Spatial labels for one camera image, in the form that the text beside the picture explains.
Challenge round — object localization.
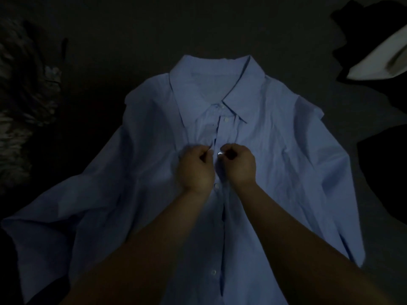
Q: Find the person's right hand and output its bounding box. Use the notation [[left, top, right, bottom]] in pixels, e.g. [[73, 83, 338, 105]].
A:
[[217, 143, 257, 191]]

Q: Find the light blue button-up shirt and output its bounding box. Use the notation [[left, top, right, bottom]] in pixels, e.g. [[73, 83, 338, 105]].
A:
[[1, 54, 365, 305]]

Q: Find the person's left hand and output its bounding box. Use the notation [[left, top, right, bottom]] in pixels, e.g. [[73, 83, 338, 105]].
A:
[[177, 145, 216, 193]]

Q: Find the black cloth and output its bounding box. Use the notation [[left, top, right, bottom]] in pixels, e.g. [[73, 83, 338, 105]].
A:
[[357, 124, 407, 224]]

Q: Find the black garment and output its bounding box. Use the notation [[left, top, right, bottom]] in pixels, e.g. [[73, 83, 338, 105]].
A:
[[330, 0, 407, 111]]

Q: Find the white garment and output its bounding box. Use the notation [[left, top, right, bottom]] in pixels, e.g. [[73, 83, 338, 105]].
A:
[[347, 25, 407, 80]]

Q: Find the person's right forearm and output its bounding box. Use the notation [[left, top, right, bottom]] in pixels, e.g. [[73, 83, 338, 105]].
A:
[[223, 183, 395, 305]]

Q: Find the dark patterned fabric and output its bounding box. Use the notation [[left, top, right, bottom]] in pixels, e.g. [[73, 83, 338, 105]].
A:
[[0, 16, 69, 194]]

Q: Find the person's left forearm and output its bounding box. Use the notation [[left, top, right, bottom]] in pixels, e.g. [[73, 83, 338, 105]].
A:
[[62, 187, 220, 305]]

